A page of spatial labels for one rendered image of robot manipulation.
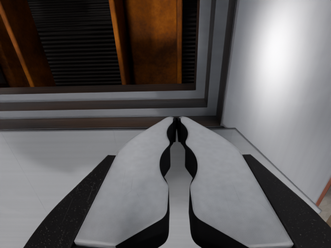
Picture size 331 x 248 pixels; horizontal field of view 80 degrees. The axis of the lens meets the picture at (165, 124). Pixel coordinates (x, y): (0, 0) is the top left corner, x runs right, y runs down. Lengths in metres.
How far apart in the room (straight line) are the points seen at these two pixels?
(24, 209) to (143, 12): 0.26
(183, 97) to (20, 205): 0.18
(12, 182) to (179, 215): 0.15
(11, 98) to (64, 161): 0.07
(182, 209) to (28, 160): 0.13
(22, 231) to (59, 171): 0.11
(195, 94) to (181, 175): 0.07
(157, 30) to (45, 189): 0.23
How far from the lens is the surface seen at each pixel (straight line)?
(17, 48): 0.32
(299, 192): 0.21
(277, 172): 0.18
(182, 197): 0.18
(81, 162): 0.17
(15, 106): 0.20
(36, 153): 0.18
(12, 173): 0.21
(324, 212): 0.63
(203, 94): 0.16
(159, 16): 0.30
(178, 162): 0.15
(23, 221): 0.26
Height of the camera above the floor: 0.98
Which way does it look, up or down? 58 degrees down
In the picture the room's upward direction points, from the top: 177 degrees counter-clockwise
